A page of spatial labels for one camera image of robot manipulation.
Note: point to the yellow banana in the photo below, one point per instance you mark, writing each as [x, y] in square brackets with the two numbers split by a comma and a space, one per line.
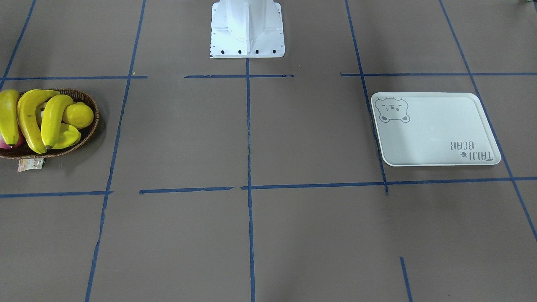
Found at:
[26, 116]
[8, 115]
[52, 119]

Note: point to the basket paper tag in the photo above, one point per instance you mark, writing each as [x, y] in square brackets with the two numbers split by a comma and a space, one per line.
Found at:
[30, 164]

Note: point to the brown wicker basket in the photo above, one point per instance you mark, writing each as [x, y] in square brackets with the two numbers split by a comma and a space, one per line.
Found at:
[24, 152]

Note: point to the white bear tray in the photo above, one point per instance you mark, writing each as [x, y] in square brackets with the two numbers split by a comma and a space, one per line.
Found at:
[417, 129]

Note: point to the yellow pear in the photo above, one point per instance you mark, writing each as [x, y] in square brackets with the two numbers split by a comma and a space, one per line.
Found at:
[78, 115]

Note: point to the yellow starfruit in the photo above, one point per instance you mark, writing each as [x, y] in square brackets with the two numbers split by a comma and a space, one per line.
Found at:
[68, 136]

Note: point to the pale peach apple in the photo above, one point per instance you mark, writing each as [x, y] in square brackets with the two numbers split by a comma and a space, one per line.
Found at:
[39, 113]

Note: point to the red pink apple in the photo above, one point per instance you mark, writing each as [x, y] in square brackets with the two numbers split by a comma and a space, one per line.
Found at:
[5, 146]

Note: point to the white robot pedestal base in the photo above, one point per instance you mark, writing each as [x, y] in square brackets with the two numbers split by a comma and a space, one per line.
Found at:
[247, 29]

